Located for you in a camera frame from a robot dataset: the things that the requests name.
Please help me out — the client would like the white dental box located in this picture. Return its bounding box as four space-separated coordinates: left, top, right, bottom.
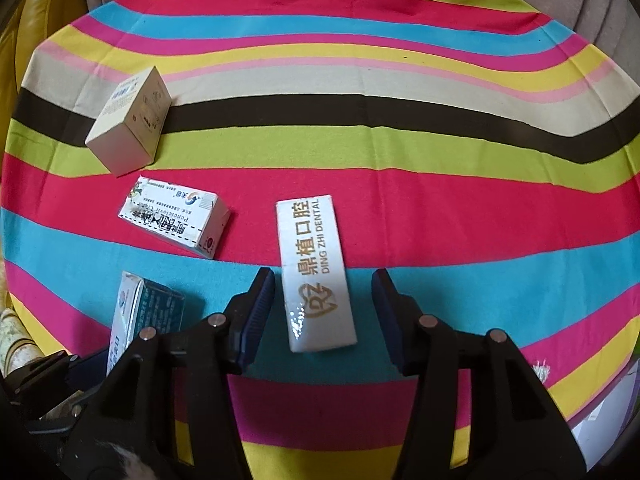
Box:
276 195 357 353

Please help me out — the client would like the white teal medicine box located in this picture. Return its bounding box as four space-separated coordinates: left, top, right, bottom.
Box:
106 271 186 373

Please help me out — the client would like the white green medicine box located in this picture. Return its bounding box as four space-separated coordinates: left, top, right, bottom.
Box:
118 177 230 260

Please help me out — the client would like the beige herbal medicine box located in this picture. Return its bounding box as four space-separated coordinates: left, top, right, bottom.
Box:
85 66 172 177

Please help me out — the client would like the striped velvet cushion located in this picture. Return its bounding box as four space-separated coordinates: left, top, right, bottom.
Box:
0 259 47 378

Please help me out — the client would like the colourful striped cloth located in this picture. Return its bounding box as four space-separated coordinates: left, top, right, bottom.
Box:
1 0 639 479

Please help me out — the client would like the purple white storage box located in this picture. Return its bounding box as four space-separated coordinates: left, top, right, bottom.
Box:
570 359 639 470

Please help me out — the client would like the yellow leather sofa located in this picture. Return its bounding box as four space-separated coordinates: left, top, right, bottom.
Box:
0 0 89 126

